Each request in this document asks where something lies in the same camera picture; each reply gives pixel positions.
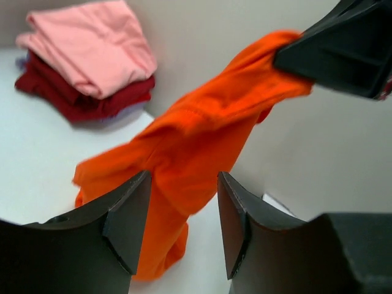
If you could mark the dark red folded t-shirt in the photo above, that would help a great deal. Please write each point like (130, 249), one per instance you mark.
(79, 98)

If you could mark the lavender folded t-shirt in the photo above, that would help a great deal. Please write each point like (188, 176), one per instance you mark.
(122, 113)

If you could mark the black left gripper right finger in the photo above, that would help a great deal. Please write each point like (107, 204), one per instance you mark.
(269, 251)

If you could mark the pink folded t-shirt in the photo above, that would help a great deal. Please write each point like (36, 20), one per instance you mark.
(97, 47)

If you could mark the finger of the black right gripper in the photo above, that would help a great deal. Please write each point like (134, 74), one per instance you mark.
(348, 50)

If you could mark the orange t-shirt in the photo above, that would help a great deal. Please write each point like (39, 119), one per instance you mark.
(200, 135)

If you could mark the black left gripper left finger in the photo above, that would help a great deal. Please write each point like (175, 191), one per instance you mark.
(92, 249)

